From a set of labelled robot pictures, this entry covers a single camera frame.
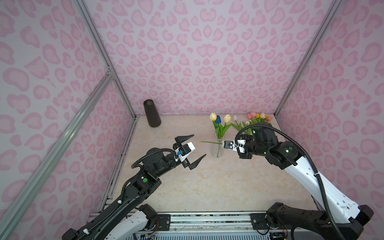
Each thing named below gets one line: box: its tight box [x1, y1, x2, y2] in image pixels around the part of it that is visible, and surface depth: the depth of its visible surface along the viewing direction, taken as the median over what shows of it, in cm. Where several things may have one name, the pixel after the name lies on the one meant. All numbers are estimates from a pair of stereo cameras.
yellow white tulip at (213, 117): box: [209, 112, 218, 129], surface depth 80 cm
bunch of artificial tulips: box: [231, 112, 273, 135], surface depth 115 cm
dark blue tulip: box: [215, 115, 222, 139], surface depth 83 cm
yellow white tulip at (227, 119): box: [221, 114, 233, 139], surface depth 79 cm
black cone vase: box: [143, 99, 162, 128], surface depth 109 cm
